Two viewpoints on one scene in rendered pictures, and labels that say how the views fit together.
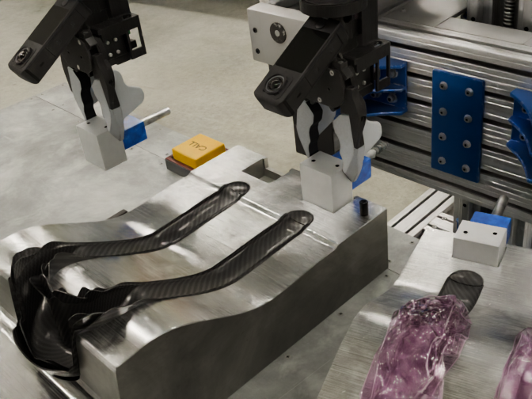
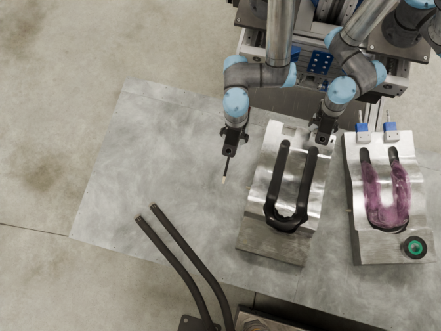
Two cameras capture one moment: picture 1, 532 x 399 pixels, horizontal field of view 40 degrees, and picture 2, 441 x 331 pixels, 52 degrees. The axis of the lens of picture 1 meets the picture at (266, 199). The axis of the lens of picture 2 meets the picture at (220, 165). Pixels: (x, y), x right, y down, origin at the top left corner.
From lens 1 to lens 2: 1.34 m
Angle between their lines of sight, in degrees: 44
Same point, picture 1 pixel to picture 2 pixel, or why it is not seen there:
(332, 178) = not seen: hidden behind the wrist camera
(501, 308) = (377, 158)
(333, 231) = (327, 152)
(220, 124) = not seen: outside the picture
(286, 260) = (320, 168)
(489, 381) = (390, 190)
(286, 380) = (327, 196)
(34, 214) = (197, 164)
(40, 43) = (234, 145)
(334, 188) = not seen: hidden behind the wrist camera
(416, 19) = (300, 27)
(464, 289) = (364, 154)
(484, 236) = (366, 136)
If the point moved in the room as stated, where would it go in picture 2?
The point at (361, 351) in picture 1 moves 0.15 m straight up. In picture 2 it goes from (358, 194) to (371, 184)
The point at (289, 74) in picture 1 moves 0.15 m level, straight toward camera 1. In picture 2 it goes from (325, 134) to (352, 172)
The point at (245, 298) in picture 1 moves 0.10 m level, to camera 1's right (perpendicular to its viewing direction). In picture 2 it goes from (318, 187) to (340, 172)
